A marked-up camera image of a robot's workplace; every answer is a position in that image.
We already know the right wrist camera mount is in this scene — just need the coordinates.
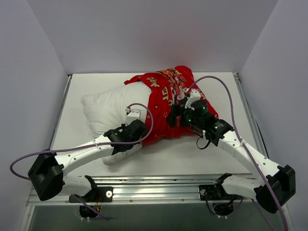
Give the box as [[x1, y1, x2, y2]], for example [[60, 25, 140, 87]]
[[184, 89, 201, 109]]

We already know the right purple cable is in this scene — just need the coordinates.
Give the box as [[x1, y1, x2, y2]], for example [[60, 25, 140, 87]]
[[185, 76, 289, 231]]

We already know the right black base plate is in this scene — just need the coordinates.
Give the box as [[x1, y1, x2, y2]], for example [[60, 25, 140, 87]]
[[198, 184, 232, 201]]

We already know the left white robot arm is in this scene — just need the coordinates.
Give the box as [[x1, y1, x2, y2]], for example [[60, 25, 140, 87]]
[[28, 119, 148, 202]]

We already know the purple cable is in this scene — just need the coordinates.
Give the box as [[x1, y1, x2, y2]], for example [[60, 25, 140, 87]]
[[185, 76, 289, 231], [9, 103, 154, 221]]

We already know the right side aluminium rail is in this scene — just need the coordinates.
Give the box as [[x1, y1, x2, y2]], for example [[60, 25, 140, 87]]
[[233, 73, 269, 158]]

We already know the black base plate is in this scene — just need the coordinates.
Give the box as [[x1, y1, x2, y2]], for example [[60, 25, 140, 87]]
[[198, 184, 232, 201], [68, 186, 114, 203]]

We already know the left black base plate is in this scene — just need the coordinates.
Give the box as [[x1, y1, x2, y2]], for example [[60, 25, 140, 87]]
[[68, 186, 114, 203]]

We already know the aluminium front rail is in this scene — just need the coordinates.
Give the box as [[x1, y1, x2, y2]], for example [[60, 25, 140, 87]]
[[26, 173, 288, 207]]

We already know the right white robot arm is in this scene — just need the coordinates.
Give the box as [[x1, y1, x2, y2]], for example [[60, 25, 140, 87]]
[[167, 100, 296, 214]]

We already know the white pillow insert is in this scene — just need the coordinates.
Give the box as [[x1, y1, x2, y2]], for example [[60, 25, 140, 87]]
[[80, 81, 151, 166]]

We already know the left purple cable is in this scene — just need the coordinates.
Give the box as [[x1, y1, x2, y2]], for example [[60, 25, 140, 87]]
[[9, 103, 154, 221]]

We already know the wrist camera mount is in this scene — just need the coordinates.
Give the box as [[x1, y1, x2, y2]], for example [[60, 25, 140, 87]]
[[125, 107, 141, 126], [184, 89, 201, 109]]

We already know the red printed pillowcase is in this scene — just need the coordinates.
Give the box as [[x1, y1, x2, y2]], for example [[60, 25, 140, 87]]
[[124, 65, 219, 147]]

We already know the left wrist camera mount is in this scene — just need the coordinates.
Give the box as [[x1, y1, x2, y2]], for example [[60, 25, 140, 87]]
[[125, 107, 141, 126]]

